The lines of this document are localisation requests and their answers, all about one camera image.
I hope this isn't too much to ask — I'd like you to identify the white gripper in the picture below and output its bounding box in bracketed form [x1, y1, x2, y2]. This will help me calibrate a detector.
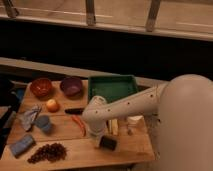
[88, 128, 106, 148]

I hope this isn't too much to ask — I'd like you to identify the black eraser block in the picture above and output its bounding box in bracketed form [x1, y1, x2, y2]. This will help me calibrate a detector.
[99, 136, 117, 150]

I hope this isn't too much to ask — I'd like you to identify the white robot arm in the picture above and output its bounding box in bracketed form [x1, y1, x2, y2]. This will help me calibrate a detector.
[83, 74, 213, 171]

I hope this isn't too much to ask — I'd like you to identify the purple bowl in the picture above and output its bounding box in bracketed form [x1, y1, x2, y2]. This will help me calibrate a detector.
[60, 77, 83, 97]

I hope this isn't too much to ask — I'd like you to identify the red bowl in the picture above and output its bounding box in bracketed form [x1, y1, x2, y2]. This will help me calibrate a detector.
[30, 78, 53, 97]

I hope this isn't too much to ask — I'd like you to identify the red chili pepper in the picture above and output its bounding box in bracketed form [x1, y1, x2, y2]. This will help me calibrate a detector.
[71, 115, 86, 136]

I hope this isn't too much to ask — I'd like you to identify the small metal object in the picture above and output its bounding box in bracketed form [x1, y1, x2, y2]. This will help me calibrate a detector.
[126, 124, 133, 136]

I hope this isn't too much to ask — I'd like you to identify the white plastic cup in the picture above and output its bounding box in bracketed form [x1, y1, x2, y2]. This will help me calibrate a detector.
[127, 116, 142, 127]

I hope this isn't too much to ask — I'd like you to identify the green plastic tray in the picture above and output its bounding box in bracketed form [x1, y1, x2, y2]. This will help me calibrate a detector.
[88, 75, 138, 103]

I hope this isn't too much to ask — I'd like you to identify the wooden table board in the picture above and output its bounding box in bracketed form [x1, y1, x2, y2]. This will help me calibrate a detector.
[0, 80, 155, 171]

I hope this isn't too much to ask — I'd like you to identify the bunch of dark grapes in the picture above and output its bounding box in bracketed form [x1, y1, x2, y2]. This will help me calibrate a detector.
[27, 143, 67, 164]

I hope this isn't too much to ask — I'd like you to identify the grey crumpled cloth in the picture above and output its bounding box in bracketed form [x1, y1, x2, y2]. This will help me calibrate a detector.
[18, 105, 42, 131]

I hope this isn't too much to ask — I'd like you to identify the blue sponge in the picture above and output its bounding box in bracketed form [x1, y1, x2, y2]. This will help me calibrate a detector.
[9, 134, 35, 157]

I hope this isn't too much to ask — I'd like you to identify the black handled knife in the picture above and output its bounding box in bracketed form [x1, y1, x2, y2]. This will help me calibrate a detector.
[64, 108, 84, 115]

